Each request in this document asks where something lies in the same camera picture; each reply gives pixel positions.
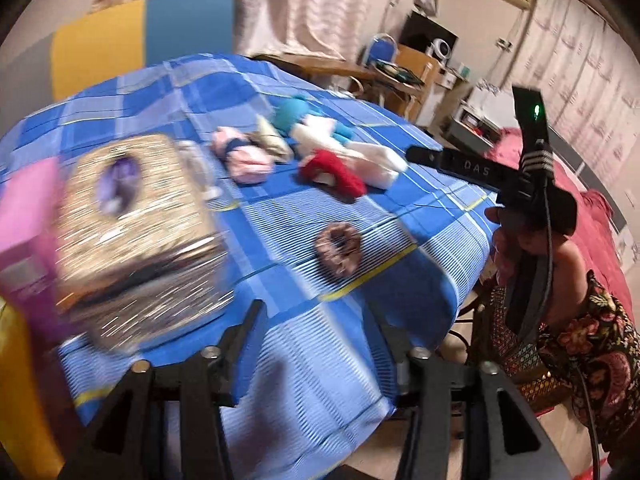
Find floral dress person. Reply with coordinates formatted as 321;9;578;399
472;268;640;480

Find pink cardboard box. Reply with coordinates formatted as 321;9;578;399
1;157;70;342

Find pink sock roll blue band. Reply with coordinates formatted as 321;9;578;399
210;127;273;185

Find black monitor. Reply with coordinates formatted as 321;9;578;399
398;11;458;58

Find brown hair scrunchie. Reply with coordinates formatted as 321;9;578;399
314;221;362;280

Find cream folded sock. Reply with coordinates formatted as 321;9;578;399
247;115;294;164

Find white rolled towel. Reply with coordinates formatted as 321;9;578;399
288;114;408;190

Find person right hand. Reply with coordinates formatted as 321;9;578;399
485;207;588;332

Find wooden side table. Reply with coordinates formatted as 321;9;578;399
252;53;380;81

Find grey white small socks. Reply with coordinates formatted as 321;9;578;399
177;140;221;202

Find red fuzzy sock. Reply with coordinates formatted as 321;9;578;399
298;150;367;200

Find blue folding chair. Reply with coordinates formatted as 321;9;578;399
361;32;397;67

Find teal plush toy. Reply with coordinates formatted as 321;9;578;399
271;96;354;144

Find pink blanket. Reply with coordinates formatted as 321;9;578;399
487;127;637;321

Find grey storage shelf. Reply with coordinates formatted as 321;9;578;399
444;84;518;155

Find yellow open storage box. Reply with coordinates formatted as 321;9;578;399
1;300;64;479

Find grey yellow blue chair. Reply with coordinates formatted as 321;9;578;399
1;0;234;133

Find ornate silver tissue box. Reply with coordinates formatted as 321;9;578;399
56;133;233;353

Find white small fan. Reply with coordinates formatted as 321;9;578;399
430;38;451;66

